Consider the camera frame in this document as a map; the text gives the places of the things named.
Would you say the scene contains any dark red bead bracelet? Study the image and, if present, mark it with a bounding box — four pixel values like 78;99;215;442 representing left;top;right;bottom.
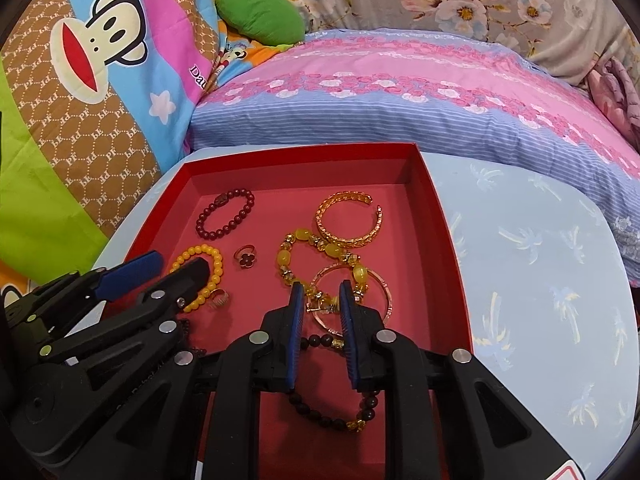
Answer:
196;187;256;242

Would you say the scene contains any colourful cartoon monkey pillow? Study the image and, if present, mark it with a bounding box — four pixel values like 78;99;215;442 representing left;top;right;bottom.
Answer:
0;0;241;291

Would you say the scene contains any purple pink cloth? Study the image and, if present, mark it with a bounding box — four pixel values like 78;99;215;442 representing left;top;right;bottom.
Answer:
587;57;640;141

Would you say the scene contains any yellow glass bead bracelet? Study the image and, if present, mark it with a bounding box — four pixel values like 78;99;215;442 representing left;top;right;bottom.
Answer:
276;227;372;306

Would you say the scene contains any purple bead necklace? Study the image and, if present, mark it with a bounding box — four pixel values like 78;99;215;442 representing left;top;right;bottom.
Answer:
177;316;207;357

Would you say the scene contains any red cardboard box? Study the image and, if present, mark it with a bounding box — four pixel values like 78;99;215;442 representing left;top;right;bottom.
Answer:
95;142;475;480

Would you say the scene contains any green pillow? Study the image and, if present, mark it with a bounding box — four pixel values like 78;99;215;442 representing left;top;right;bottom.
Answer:
216;0;306;46

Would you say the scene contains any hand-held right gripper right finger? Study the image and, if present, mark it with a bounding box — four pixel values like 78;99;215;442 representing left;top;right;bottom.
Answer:
339;280;576;480

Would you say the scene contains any gold hoop earring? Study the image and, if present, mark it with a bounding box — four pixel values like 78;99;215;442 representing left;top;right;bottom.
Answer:
306;294;337;317

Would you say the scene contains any floral grey pillow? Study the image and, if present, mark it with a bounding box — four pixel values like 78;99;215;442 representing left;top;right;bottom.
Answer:
235;0;636;86

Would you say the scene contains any black bead bracelet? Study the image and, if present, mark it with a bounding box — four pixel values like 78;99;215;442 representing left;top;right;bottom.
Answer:
287;332;381;433

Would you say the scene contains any gold cuff bracelet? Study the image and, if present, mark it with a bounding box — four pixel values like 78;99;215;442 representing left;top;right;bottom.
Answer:
315;191;383;247

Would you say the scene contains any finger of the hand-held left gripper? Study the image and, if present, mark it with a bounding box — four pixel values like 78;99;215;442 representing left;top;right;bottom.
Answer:
25;258;211;361
20;251;165;311

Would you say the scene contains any rose gold bangle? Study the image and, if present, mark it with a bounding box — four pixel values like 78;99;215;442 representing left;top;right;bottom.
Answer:
310;262;394;337

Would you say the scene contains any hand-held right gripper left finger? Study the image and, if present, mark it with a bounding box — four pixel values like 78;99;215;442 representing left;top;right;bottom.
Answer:
175;281;305;480

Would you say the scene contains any pink blue striped pillow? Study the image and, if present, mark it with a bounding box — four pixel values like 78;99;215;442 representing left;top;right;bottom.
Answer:
187;27;640;291

